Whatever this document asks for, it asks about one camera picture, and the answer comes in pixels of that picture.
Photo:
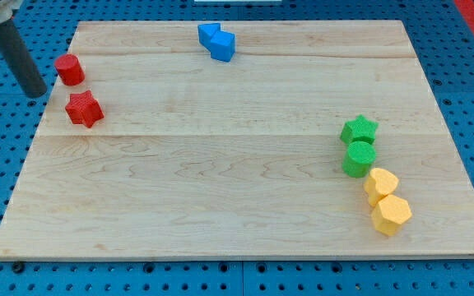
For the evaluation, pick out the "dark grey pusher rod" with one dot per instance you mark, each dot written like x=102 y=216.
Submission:
x=17 y=56

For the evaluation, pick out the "red star block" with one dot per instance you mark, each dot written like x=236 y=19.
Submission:
x=84 y=109

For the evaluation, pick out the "green star block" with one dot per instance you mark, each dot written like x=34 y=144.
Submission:
x=359 y=129

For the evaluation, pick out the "red cylinder block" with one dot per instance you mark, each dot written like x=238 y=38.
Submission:
x=69 y=69

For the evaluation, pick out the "wooden board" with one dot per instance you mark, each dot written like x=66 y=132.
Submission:
x=200 y=160

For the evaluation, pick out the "blue triangular block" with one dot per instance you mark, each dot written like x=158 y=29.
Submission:
x=206 y=31

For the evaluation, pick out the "blue cube block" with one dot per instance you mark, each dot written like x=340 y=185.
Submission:
x=222 y=46

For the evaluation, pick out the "green cylinder block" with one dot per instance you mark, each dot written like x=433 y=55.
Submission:
x=358 y=159

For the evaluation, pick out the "yellow heart block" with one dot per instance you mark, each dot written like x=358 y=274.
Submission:
x=379 y=184

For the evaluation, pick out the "yellow hexagon block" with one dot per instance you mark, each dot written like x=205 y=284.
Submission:
x=390 y=214

